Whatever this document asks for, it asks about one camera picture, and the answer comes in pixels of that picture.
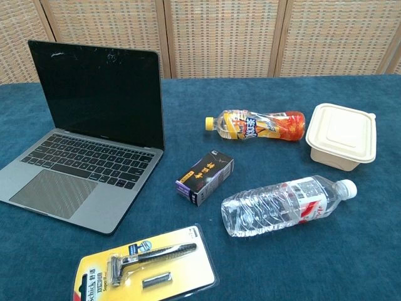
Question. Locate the woven rattan folding screen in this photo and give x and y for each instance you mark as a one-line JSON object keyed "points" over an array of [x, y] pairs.
{"points": [[219, 37]]}

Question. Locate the small black purple carton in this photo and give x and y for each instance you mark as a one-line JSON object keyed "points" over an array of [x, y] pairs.
{"points": [[205, 177]]}

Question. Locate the grey laptop computer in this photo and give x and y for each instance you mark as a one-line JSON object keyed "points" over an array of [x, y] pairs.
{"points": [[94, 94]]}

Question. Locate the yellow razor blister pack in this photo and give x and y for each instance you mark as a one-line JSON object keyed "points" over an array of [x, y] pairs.
{"points": [[188, 266]]}

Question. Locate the beige lidded food container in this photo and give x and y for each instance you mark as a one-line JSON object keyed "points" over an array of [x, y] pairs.
{"points": [[341, 135]]}

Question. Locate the orange iced tea bottle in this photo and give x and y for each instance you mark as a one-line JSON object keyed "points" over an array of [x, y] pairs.
{"points": [[260, 126]]}

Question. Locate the blue carpet table cover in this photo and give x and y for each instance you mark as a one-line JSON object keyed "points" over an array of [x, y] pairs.
{"points": [[282, 266]]}

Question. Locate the clear plastic water bottle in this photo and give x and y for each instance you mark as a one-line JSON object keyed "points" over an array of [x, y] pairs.
{"points": [[275, 207]]}

